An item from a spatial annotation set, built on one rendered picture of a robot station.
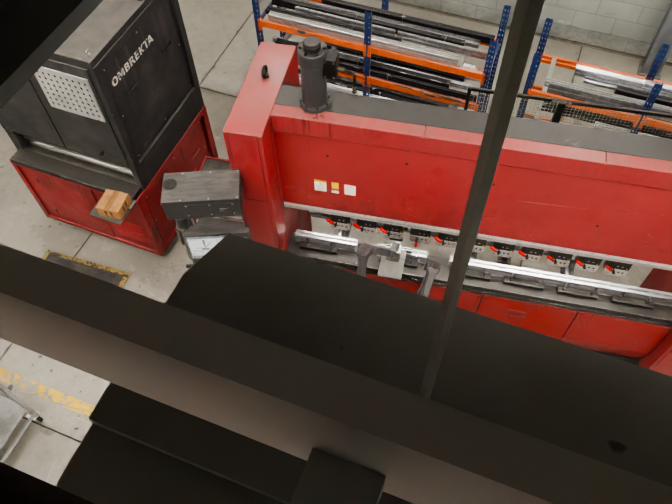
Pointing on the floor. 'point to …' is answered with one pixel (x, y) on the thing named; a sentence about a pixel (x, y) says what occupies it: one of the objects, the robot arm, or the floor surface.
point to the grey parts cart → (12, 409)
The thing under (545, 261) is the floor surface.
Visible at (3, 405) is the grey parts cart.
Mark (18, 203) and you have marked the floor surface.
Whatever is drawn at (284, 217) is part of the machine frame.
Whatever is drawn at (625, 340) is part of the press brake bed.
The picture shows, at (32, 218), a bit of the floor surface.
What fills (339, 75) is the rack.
